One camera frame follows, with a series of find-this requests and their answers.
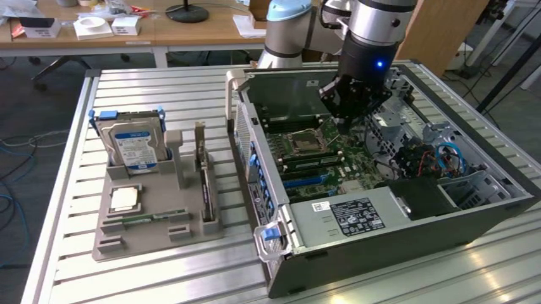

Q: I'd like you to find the blue floor cable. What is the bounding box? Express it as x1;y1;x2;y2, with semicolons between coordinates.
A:
0;139;33;270

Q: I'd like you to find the white box with tape roll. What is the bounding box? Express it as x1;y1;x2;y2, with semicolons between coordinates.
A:
72;17;115;41

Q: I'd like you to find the black stand pole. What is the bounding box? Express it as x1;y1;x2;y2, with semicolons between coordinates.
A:
476;0;541;113

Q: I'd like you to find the black round lamp base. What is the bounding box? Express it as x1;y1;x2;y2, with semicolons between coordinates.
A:
164;0;211;23

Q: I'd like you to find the grey case handle blue latch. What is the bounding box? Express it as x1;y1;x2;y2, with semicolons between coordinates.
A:
253;220;293;262

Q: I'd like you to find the metal socket cover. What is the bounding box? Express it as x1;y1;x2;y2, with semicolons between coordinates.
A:
319;117;351;149

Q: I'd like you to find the hard disk blue carrier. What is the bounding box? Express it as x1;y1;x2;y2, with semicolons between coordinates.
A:
87;107;167;175

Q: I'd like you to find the green motherboard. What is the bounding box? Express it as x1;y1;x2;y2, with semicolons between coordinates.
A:
253;104;381;203

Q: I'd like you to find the blue wire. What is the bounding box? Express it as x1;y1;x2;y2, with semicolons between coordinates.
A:
434;141;469;178

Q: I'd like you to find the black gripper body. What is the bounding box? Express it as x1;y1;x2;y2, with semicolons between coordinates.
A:
337;37;402;86

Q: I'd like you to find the grey power supply unit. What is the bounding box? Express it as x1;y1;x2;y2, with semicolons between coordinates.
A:
278;186;411;251

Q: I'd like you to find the brown cardboard box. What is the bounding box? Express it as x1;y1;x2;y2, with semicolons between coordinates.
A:
247;0;274;22

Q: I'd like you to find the graphics card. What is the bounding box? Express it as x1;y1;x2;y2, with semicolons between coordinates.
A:
192;121;215;222

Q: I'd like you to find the black office chair base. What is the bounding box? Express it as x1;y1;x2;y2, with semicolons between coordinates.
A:
29;55;92;91

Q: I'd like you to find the perforated metal drive cage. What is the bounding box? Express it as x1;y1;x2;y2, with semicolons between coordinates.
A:
362;75;427;159

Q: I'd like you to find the silver CPU chip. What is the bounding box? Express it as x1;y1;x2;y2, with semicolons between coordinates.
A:
108;187;140;213

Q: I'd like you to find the silver disk bay bracket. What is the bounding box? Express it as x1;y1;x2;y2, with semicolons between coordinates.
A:
437;169;514;210

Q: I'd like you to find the wooden cabinet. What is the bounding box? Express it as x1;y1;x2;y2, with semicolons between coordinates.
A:
395;0;492;77

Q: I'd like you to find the blue expansion card retainer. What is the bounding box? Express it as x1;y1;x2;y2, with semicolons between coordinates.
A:
247;142;278;219

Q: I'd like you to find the red wire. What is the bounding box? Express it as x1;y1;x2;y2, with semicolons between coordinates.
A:
415;150;437;178

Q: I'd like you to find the white floor cable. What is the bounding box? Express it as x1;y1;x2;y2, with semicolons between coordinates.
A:
0;129;68;148

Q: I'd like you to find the CPU socket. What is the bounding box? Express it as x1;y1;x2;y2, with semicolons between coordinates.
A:
287;130;329;152

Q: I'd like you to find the white floor box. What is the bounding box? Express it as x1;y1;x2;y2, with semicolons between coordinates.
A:
445;42;474;72

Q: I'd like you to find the small white carton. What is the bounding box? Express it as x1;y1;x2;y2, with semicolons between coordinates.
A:
111;15;143;36

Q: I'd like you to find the blue expansion slot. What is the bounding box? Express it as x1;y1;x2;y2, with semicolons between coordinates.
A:
282;175;329;190

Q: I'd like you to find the grey parts rack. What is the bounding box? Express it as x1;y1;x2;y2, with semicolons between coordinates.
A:
91;122;224;263

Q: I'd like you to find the wooden desk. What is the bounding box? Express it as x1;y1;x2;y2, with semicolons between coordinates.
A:
0;0;271;69

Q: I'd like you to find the installed RAM stick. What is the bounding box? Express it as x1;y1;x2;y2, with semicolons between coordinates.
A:
283;151;346;172

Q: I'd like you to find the white box black top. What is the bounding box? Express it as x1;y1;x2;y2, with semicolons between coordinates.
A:
19;17;63;39

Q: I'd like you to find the black open PC case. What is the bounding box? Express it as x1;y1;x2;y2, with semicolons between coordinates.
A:
224;59;541;299

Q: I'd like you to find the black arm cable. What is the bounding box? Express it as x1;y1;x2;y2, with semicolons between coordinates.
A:
319;0;350;31

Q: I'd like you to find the green RAM stick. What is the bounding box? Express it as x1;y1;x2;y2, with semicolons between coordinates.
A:
122;208;187;225

